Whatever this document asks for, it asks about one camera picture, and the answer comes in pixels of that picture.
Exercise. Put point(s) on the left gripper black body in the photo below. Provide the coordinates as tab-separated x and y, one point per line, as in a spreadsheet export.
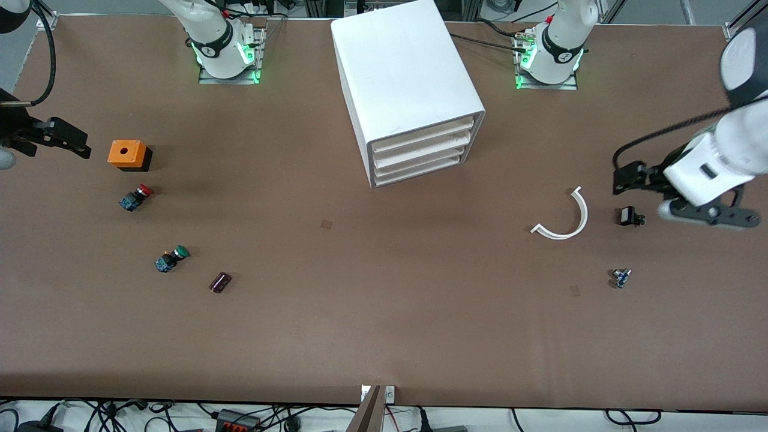
654	174

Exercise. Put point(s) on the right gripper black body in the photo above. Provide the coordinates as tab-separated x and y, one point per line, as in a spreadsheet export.
14	124

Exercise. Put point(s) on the white drawer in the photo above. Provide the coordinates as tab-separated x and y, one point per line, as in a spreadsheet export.
420	137
420	155
420	169

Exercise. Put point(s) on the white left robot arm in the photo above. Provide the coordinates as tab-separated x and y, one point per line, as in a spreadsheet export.
708	171

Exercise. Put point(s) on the white drawer cabinet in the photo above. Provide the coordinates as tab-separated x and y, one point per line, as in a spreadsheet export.
402	66

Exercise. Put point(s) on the orange box with hole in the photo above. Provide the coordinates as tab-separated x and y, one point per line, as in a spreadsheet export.
126	153

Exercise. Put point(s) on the white curved plastic strip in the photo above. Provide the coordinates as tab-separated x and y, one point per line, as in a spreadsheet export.
581	219

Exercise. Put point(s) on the small blue potentiometer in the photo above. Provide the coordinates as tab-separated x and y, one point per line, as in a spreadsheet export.
621	278

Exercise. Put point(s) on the dark purple capacitor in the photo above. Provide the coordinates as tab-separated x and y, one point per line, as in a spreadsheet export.
220	282

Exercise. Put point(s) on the black power adapter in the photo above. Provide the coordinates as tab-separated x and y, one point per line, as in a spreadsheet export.
39	427

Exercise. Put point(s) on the black power strip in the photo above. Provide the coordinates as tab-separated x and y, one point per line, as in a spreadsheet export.
237	421

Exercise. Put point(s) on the brown wooden beam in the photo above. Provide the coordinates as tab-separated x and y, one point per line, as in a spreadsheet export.
366	417

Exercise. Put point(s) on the small black switch component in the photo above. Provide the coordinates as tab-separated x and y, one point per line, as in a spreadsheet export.
628	216

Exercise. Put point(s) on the red push button switch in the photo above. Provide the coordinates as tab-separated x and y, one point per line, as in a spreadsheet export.
135	197

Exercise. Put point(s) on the white table corner bracket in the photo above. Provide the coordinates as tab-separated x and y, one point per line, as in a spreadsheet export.
47	21
729	30

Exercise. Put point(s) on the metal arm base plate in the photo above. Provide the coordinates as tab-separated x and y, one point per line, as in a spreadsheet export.
259	54
543	86

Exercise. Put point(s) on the green push button switch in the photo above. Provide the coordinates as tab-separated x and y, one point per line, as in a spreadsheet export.
171	258

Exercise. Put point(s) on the white metal edge bracket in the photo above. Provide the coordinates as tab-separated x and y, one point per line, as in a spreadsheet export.
390	393

